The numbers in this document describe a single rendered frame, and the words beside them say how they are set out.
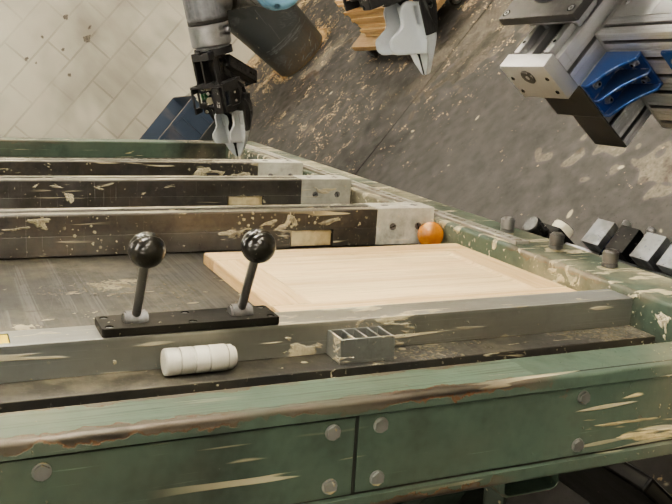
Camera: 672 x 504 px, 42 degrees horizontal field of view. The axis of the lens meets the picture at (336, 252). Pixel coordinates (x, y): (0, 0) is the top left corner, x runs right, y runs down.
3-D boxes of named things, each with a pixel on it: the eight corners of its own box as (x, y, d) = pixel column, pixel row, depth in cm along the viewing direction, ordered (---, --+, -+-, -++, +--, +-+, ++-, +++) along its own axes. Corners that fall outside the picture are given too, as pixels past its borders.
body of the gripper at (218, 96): (194, 118, 163) (181, 54, 159) (217, 108, 170) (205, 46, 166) (229, 116, 160) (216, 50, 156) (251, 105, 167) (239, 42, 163)
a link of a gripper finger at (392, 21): (381, 86, 107) (360, 12, 104) (421, 70, 109) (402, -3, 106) (394, 87, 105) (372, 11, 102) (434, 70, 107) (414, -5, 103)
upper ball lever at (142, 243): (154, 338, 95) (171, 247, 87) (119, 341, 94) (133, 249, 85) (148, 313, 98) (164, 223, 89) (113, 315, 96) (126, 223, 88)
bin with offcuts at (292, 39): (342, 27, 575) (274, -48, 545) (294, 85, 568) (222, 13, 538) (310, 29, 620) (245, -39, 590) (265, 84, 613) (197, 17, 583)
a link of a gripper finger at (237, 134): (226, 162, 166) (216, 115, 163) (241, 154, 171) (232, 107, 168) (240, 162, 165) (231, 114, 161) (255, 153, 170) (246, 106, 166)
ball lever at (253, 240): (258, 330, 100) (283, 244, 92) (226, 332, 99) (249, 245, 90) (249, 306, 103) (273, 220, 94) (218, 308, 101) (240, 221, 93)
